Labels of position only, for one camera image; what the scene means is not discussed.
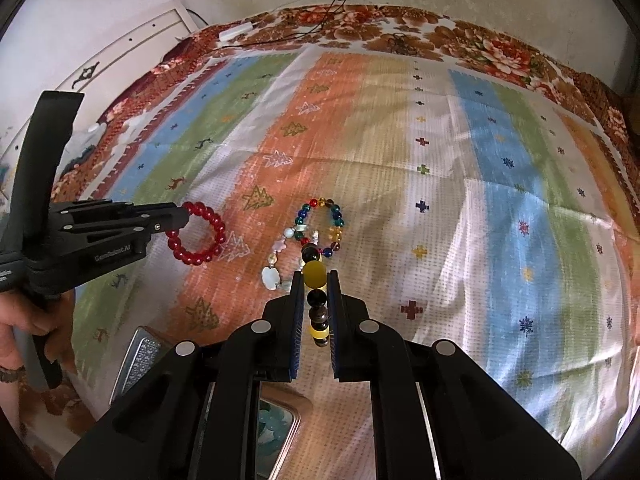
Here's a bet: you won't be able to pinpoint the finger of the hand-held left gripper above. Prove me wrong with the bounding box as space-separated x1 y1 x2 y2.
49 200 191 226
69 219 189 250

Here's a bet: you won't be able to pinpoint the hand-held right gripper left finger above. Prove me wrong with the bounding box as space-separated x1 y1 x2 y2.
55 271 307 480

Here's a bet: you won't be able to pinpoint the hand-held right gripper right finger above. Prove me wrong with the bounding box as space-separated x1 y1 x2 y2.
326 270 582 480

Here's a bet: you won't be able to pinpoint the brown yellow bead bracelet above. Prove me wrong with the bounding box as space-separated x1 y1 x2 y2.
300 242 332 351

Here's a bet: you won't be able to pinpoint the red bead bracelet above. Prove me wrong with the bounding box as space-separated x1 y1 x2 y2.
165 201 227 267

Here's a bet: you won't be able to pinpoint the embossed metal tin box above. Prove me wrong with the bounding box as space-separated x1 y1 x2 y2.
109 326 303 480

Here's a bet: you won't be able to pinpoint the light blue bead bracelet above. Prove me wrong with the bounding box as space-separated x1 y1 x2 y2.
257 407 293 453

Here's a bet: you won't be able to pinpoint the person's left hand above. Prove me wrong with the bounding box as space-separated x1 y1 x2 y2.
0 289 76 368

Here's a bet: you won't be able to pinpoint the grey blue clothes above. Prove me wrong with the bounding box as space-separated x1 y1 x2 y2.
0 130 108 196

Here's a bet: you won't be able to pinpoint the striped patterned cloth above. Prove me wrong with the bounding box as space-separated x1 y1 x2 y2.
70 42 636 480

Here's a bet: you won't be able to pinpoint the white headboard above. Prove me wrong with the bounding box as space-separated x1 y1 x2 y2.
0 2 198 171

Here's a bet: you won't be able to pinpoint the white charger block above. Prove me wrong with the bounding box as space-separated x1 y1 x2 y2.
218 22 253 41

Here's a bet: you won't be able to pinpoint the white shell bracelet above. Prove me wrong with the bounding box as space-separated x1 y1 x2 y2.
261 227 321 293

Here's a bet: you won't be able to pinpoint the multicolour glass bead bracelet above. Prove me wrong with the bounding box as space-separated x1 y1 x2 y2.
294 199 346 257

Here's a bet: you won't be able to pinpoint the tangled black cord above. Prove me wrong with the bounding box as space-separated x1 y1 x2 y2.
382 32 418 56

